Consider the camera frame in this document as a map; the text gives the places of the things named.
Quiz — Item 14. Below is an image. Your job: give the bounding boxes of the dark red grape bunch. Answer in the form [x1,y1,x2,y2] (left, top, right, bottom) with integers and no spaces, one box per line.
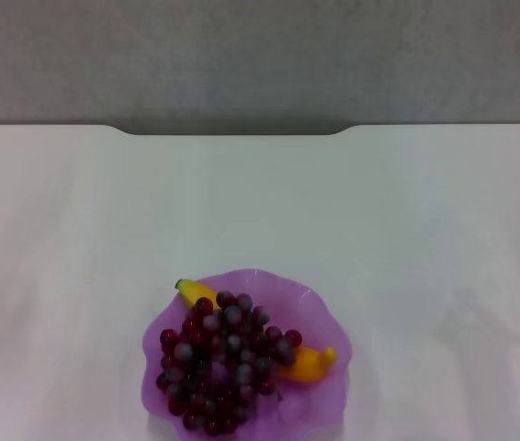
[155,290,303,436]

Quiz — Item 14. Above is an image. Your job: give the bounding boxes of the yellow banana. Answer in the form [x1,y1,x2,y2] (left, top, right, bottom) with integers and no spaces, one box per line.
[175,278,338,383]

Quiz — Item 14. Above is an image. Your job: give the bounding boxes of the purple wavy translucent plate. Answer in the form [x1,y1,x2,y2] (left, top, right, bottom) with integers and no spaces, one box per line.
[141,268,353,441]

